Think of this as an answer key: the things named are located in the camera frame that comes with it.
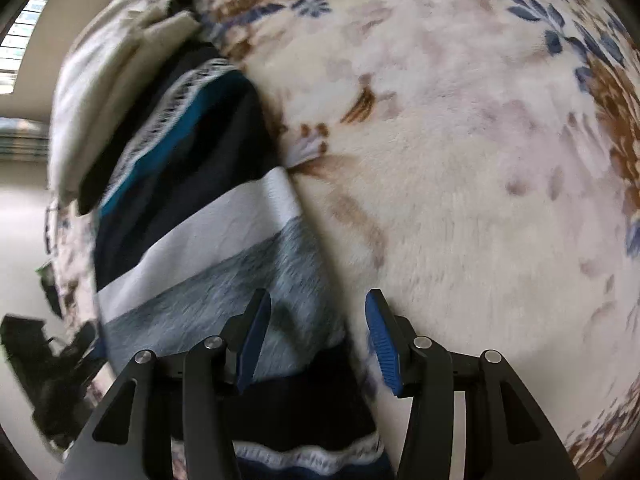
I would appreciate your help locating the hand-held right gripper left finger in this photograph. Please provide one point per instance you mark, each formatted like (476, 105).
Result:
(255, 340)

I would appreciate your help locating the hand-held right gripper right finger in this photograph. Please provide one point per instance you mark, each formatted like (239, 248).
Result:
(382, 350)

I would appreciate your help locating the striped knit sweater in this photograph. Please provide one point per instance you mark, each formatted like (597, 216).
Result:
(200, 240)

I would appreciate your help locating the floral blanket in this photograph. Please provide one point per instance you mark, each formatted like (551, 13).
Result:
(450, 185)

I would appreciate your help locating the folded cream cloth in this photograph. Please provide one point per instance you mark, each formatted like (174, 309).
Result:
(105, 90)

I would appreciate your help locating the barred window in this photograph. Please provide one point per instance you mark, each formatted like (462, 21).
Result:
(20, 45)

